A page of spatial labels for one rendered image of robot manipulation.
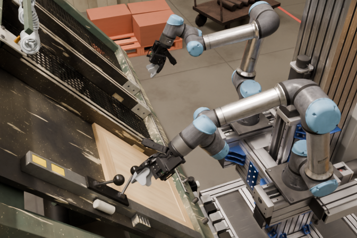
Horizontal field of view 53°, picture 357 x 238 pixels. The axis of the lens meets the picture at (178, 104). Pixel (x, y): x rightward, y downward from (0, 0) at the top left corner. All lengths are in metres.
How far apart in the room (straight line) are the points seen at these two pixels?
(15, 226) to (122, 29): 4.22
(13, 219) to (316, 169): 1.13
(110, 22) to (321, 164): 3.80
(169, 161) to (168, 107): 2.62
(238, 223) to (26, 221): 1.92
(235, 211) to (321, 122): 1.53
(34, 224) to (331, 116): 0.98
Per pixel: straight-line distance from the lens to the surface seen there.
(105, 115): 1.70
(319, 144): 1.46
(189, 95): 4.02
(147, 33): 4.63
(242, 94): 2.02
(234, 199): 2.80
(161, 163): 1.25
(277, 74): 4.52
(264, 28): 1.82
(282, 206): 1.88
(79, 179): 1.24
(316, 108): 1.32
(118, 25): 4.94
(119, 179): 1.19
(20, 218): 0.96
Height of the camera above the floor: 2.43
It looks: 39 degrees down
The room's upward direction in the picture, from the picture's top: straight up
